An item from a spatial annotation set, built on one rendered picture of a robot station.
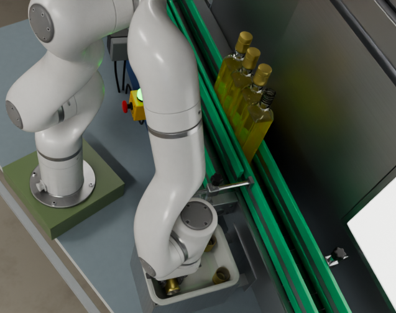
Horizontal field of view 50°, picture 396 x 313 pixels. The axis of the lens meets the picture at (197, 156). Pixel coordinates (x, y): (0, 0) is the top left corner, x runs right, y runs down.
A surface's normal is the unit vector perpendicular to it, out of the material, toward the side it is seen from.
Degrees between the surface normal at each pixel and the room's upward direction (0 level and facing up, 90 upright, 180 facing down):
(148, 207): 50
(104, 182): 2
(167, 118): 75
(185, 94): 66
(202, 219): 1
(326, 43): 90
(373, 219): 90
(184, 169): 70
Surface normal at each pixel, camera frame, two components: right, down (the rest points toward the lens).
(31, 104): -0.33, 0.38
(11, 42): 0.21, -0.58
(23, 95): -0.46, 0.18
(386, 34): -0.92, 0.15
